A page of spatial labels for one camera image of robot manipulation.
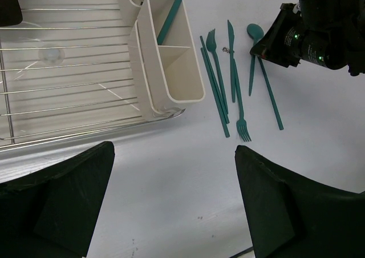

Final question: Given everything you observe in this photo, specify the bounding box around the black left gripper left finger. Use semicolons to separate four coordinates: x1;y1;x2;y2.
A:
1;141;115;257

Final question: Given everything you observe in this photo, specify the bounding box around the teal plastic knife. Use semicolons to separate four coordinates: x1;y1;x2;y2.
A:
227;20;236;103

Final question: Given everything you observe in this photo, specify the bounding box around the white wire dish rack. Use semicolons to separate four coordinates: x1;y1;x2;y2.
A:
0;0;186;153

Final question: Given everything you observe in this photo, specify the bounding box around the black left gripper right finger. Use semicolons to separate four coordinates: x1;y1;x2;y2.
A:
235;146;364;257

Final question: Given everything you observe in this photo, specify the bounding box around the white near utensil caddy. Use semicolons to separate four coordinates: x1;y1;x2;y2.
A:
128;0;206;121

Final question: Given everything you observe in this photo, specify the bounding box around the teal plastic spoon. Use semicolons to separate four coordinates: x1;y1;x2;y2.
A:
246;23;265;96
157;0;183;45

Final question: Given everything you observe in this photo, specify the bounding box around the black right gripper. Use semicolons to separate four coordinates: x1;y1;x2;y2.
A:
250;0;364;76

